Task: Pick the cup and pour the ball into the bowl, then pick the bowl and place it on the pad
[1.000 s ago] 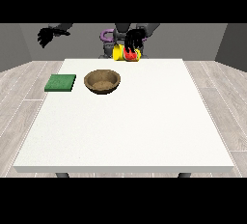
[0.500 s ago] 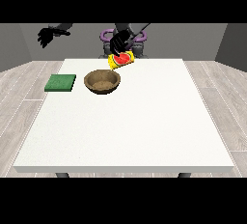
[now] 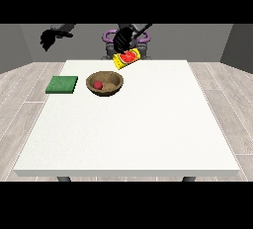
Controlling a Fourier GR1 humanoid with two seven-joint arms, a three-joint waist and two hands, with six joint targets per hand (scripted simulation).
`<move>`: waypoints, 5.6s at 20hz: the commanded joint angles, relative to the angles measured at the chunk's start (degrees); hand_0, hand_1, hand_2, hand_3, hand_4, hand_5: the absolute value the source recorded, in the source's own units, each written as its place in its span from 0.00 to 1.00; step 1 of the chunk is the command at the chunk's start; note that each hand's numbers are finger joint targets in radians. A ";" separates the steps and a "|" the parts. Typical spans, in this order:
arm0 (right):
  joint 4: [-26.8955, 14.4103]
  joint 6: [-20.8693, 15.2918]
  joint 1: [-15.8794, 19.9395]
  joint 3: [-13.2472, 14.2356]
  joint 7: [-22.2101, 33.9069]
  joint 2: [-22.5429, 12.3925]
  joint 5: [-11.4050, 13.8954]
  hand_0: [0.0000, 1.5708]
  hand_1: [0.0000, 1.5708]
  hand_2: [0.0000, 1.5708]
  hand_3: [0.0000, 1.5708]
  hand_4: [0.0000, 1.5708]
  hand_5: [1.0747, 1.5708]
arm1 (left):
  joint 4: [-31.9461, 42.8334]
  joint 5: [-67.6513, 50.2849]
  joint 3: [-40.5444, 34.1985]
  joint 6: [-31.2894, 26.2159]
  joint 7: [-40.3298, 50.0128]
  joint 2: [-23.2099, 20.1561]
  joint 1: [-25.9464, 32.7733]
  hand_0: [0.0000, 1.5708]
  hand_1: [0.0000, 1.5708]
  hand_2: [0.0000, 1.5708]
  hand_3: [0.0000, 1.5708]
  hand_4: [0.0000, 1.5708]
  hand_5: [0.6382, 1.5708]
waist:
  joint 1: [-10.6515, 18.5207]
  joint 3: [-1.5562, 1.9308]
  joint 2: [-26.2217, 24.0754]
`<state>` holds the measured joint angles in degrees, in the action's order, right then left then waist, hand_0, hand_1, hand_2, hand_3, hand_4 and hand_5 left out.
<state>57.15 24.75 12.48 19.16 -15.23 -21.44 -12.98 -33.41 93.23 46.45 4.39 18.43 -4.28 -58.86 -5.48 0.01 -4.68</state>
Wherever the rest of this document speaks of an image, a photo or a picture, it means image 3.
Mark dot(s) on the grey robot trunk purple rings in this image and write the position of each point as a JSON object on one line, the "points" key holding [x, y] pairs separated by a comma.
{"points": [[108, 36]]}

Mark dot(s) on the green square pad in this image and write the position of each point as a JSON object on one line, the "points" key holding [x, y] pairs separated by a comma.
{"points": [[61, 84]]}

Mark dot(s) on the brown wooden bowl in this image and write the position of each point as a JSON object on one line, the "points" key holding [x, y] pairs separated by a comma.
{"points": [[104, 83]]}

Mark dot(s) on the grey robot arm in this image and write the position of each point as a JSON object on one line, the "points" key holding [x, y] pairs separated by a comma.
{"points": [[141, 29], [65, 27]]}

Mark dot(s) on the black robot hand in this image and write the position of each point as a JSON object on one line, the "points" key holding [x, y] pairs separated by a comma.
{"points": [[49, 39], [123, 40]]}

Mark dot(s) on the small red ball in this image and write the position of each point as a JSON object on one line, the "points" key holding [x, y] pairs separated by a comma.
{"points": [[97, 85]]}

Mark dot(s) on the yellow cup with melon print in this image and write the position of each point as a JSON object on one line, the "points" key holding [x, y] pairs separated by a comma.
{"points": [[128, 57]]}

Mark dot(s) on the dark table leg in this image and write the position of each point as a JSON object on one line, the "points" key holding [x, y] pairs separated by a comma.
{"points": [[63, 179], [188, 179]]}

